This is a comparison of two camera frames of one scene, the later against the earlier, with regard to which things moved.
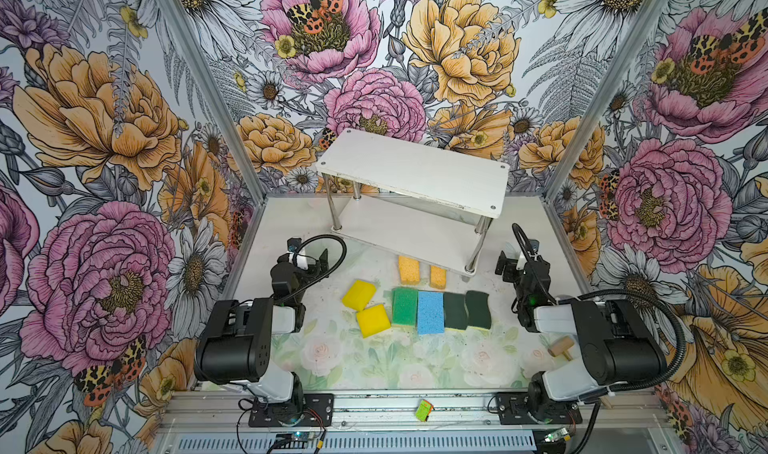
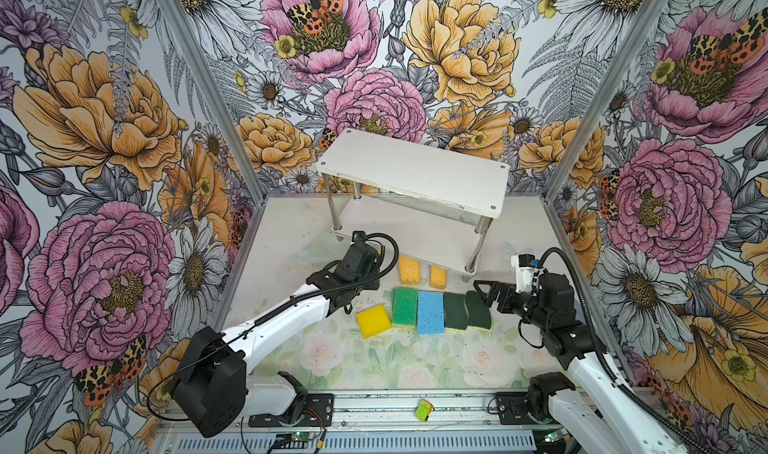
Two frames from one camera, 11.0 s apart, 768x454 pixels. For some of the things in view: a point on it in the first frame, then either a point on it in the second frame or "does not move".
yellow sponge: (373, 320) does not move
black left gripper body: (312, 273) → (374, 271)
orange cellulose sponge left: (409, 270) does not move
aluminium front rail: (229, 412) does not move
